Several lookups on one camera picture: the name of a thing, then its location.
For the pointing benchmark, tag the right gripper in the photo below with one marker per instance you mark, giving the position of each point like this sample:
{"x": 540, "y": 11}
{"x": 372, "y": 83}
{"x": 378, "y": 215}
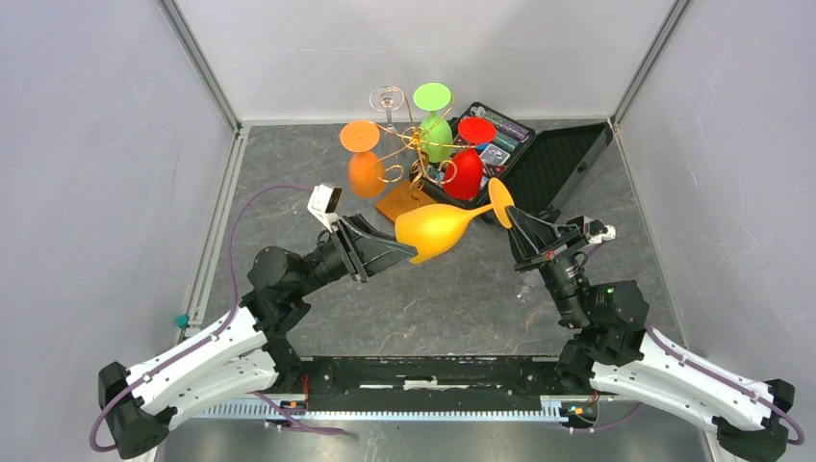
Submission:
{"x": 531, "y": 236}

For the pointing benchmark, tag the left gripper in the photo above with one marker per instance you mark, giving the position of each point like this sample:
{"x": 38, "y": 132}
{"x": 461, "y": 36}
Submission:
{"x": 369, "y": 256}

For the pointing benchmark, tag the yellow wine glass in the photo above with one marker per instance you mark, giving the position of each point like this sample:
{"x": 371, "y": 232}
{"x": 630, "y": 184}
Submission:
{"x": 435, "y": 229}

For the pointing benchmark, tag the red wine glass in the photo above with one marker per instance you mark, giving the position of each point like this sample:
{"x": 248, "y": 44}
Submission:
{"x": 463, "y": 178}

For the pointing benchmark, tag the clear wine glass front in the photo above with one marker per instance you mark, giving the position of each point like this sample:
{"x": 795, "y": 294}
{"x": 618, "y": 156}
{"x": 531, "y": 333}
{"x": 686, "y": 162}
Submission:
{"x": 527, "y": 289}

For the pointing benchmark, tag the clear wine glass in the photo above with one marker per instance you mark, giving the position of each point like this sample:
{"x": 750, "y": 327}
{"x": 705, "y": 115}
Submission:
{"x": 527, "y": 289}
{"x": 387, "y": 99}

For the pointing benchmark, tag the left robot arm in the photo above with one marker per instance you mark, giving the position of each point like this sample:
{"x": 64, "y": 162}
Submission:
{"x": 244, "y": 351}

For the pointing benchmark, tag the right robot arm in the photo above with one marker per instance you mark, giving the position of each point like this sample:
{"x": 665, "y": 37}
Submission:
{"x": 615, "y": 350}

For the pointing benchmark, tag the orange wine glass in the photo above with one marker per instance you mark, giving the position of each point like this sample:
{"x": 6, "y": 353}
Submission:
{"x": 364, "y": 171}

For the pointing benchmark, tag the green wine glass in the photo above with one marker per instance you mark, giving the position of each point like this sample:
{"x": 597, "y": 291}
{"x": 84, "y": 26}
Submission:
{"x": 436, "y": 134}

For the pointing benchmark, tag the clear wine glass back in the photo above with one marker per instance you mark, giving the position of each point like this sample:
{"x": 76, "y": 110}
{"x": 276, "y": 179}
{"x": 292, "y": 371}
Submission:
{"x": 387, "y": 99}

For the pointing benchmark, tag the black poker chip case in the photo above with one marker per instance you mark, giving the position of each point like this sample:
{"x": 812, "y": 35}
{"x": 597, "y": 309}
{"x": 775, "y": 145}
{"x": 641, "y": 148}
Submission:
{"x": 540, "y": 169}

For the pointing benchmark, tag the blue green block stack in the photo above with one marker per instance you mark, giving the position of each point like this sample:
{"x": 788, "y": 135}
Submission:
{"x": 182, "y": 321}

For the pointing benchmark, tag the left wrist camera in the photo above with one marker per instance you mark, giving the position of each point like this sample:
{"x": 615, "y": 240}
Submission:
{"x": 323, "y": 203}

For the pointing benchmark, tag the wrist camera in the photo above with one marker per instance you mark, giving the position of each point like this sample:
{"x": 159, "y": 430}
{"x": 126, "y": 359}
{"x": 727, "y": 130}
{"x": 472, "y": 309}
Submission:
{"x": 594, "y": 231}
{"x": 323, "y": 203}

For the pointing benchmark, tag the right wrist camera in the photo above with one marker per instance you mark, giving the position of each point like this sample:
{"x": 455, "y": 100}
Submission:
{"x": 594, "y": 231}

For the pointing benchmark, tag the gold wire glass rack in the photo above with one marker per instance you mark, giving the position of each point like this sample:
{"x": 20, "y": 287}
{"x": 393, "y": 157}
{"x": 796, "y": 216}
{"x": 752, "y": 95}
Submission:
{"x": 406, "y": 165}

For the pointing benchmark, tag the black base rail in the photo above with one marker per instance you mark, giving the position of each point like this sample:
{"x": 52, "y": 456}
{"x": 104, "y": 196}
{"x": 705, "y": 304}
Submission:
{"x": 456, "y": 389}

